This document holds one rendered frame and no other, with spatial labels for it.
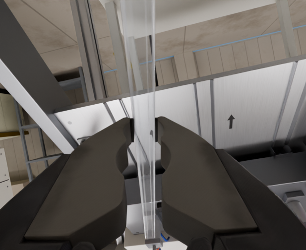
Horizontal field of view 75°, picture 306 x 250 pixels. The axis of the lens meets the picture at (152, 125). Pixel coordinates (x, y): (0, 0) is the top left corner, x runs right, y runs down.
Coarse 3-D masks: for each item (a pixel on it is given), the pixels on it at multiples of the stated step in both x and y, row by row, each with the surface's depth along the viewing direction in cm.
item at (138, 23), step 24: (120, 0) 8; (144, 0) 8; (144, 24) 8; (144, 48) 9; (144, 72) 10; (144, 96) 11; (144, 120) 12; (144, 144) 14; (144, 168) 16; (144, 192) 18; (144, 216) 22
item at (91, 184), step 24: (120, 120) 12; (96, 144) 10; (120, 144) 10; (72, 168) 8; (96, 168) 8; (120, 168) 10; (72, 192) 7; (96, 192) 7; (120, 192) 7; (48, 216) 6; (72, 216) 6; (96, 216) 6; (120, 216) 7; (48, 240) 6; (72, 240) 6; (96, 240) 6
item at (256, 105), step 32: (288, 64) 22; (128, 96) 24; (160, 96) 24; (192, 96) 24; (224, 96) 25; (256, 96) 25; (288, 96) 25; (96, 128) 28; (192, 128) 28; (224, 128) 29; (256, 128) 29; (288, 128) 29; (128, 160) 33; (160, 160) 33
